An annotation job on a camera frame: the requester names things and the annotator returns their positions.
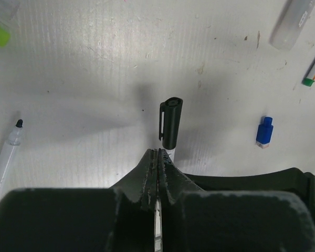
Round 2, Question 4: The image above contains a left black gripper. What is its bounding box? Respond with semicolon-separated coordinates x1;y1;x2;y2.
164;162;315;251

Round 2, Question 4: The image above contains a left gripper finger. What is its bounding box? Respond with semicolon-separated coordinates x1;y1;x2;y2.
0;149;158;251

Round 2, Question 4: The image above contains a white marker green end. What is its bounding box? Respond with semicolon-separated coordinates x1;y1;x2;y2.
154;149;175;251

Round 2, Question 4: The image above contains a black pen cap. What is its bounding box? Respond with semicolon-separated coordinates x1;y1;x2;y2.
159;97;183;150

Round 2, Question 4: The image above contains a blue white pen cap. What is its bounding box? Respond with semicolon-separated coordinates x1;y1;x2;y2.
256;117;274;149

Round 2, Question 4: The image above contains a white pen blue tip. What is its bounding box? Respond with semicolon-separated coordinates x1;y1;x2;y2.
0;119;23;198

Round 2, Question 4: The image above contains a white pen clear cap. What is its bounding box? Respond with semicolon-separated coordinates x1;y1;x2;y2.
0;0;20;47

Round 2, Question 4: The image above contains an orange tip clear marker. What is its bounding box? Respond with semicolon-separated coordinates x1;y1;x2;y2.
269;0;315;50

